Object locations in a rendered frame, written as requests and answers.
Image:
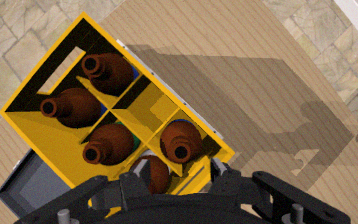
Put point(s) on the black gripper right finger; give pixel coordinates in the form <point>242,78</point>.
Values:
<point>290,204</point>

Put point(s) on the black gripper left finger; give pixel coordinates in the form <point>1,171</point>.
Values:
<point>72,206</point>

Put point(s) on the grey square tray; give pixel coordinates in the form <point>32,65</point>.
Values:
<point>31,185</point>

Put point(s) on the brown bottle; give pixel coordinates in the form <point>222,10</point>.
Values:
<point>115,142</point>
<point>74,108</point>
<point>180,140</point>
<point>160,172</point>
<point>113,73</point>

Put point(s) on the yellow bottle crate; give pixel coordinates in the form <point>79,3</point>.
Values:
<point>143,108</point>

